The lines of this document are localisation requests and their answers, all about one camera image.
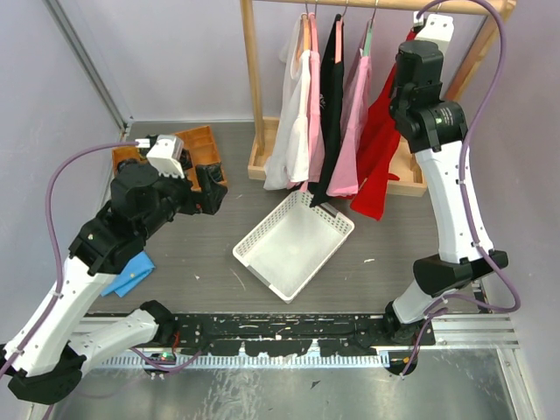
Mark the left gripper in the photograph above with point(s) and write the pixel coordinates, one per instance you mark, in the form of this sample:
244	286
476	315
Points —
209	199

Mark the red t shirt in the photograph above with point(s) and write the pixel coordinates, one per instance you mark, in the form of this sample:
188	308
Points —
378	144

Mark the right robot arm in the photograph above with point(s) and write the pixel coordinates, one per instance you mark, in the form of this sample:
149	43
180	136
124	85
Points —
435	130

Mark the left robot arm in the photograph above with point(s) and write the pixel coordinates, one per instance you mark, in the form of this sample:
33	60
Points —
43	362

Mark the white t shirt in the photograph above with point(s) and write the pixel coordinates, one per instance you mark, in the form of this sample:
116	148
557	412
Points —
289	161

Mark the light pink t shirt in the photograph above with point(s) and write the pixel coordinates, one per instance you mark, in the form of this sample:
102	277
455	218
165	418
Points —
316	142

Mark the black t shirt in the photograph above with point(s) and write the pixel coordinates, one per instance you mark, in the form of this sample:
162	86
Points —
331	90

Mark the orange hanger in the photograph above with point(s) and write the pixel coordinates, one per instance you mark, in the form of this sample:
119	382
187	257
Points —
305	31

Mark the mint green hanger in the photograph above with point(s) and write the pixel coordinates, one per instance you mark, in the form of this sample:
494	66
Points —
369	33

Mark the salmon pink hanger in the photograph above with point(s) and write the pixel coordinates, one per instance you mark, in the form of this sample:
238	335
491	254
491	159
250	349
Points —
339	34

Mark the wooden compartment tray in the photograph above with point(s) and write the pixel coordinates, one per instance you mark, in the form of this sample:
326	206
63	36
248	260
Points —
200	148

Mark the wooden clothes rack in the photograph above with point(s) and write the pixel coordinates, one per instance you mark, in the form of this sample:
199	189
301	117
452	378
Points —
411	181

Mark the white perforated plastic basket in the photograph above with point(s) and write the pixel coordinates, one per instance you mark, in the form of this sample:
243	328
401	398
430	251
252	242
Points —
292	243

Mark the blue folded cloth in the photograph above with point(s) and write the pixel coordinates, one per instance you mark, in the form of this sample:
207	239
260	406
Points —
137	269

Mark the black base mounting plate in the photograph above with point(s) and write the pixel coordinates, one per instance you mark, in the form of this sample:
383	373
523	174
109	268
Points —
279	335

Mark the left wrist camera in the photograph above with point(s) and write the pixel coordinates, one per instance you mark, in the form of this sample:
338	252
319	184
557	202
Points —
163	154

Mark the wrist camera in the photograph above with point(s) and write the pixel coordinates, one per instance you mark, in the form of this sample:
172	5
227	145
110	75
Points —
163	154
439	30

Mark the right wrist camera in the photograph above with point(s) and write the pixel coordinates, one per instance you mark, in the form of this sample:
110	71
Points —
439	30

